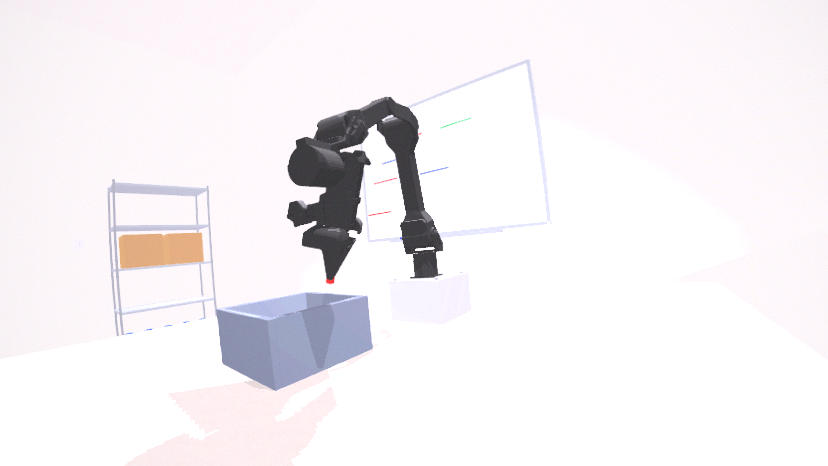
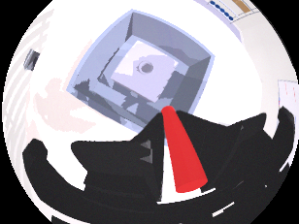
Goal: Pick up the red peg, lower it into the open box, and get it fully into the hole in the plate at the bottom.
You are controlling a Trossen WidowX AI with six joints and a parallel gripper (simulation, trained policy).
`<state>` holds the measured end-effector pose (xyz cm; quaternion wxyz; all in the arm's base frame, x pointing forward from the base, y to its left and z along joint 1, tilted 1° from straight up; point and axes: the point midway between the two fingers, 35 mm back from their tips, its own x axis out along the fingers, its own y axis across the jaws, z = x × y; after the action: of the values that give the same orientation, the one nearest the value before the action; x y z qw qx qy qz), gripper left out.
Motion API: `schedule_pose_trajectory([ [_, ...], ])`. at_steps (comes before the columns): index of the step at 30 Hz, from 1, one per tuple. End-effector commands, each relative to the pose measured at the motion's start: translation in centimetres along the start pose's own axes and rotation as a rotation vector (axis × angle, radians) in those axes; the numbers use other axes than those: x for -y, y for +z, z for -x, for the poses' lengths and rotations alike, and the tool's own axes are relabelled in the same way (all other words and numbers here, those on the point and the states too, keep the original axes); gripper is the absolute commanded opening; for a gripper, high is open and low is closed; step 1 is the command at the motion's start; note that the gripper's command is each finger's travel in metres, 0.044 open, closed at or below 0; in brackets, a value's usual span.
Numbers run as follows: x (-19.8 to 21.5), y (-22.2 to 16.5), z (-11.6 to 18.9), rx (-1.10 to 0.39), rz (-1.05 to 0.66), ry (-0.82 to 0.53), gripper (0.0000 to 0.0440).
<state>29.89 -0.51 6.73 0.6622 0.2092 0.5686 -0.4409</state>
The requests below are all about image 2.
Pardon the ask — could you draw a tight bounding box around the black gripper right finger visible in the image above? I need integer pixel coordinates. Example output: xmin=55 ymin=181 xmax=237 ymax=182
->
xmin=176 ymin=111 xmax=267 ymax=194

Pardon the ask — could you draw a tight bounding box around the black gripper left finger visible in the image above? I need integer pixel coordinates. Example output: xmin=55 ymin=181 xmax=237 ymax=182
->
xmin=70 ymin=112 xmax=165 ymax=202

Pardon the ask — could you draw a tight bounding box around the white square plate with hole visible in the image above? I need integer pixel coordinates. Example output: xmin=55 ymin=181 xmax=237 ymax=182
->
xmin=111 ymin=41 xmax=180 ymax=103

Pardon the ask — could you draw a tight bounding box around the red peg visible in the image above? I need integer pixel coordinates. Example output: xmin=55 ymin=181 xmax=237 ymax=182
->
xmin=162 ymin=105 xmax=208 ymax=194

